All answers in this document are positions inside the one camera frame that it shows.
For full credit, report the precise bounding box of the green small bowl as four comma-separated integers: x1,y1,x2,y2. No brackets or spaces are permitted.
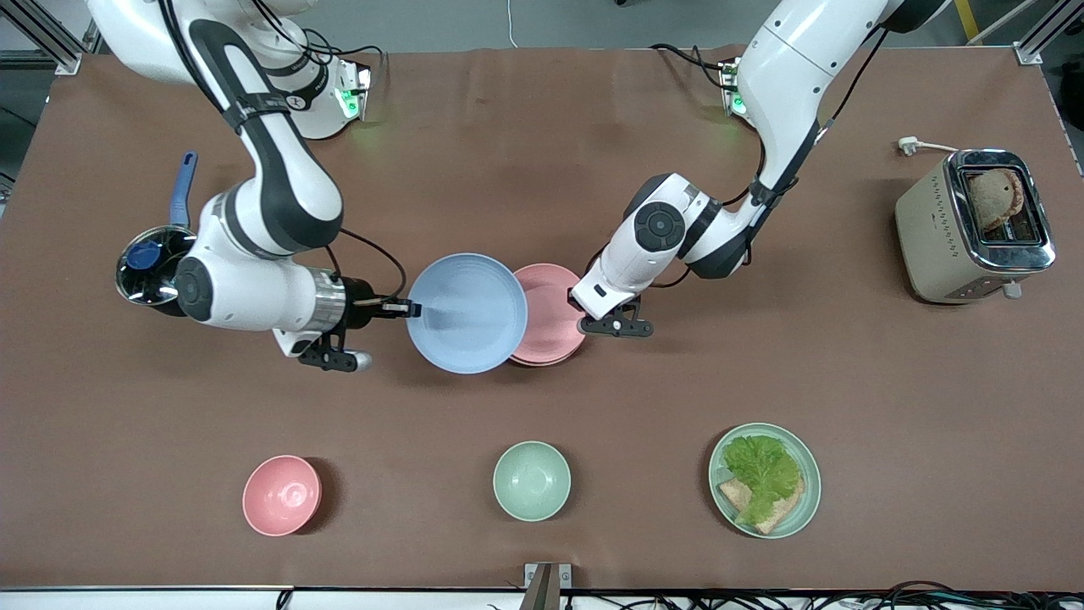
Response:
493,441,572,523

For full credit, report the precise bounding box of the round bread slice with eye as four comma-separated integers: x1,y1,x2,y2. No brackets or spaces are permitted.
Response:
968,168,1026,231

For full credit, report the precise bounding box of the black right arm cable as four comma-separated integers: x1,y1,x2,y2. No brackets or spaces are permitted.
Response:
161,0,409,306

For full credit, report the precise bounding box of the beige and chrome toaster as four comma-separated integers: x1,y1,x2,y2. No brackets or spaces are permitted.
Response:
895,149,1057,304

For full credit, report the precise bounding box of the pink shallow plate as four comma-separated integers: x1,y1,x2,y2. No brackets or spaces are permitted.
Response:
508,263,587,365

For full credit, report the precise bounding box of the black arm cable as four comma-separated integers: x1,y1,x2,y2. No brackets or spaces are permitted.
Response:
593,25,890,291
161,0,409,306

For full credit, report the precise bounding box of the aluminium frame profile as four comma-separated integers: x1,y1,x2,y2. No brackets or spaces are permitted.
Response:
0,0,104,77
965,0,1084,67

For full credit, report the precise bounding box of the pink small bowl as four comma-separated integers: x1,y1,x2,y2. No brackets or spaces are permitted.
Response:
242,455,323,537

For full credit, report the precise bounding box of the blue shallow plate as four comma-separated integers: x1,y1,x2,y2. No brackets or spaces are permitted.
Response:
406,252,528,375

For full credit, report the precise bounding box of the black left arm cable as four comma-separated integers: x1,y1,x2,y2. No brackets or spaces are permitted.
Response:
593,25,890,291

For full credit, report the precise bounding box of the silver base connector box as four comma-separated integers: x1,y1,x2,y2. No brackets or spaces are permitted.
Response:
335,58,373,121
720,58,748,117

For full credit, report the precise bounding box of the brown bread slice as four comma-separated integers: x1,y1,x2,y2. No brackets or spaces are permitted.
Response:
718,476,805,535

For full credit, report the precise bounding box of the white power plug with cord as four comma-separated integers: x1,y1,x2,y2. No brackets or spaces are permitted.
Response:
898,136,960,158

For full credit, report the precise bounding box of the green lettuce leaf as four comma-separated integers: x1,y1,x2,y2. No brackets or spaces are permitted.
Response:
722,435,803,526

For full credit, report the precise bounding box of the green plate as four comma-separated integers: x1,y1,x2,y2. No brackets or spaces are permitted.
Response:
708,422,822,540

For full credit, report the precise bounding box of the black base cable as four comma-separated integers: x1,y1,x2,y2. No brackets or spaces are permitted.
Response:
650,42,731,91

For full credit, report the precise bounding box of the black saucepan with blue handle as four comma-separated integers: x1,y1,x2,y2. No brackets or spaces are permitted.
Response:
116,151,201,319

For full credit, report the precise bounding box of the grey metal bracket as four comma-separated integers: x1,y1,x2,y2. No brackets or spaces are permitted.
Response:
523,563,573,610

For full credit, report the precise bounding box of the glass lid with blue knob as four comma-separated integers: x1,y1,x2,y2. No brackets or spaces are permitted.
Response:
116,225,197,304

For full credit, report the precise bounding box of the black looped cable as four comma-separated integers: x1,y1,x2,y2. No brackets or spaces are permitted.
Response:
881,579,975,610

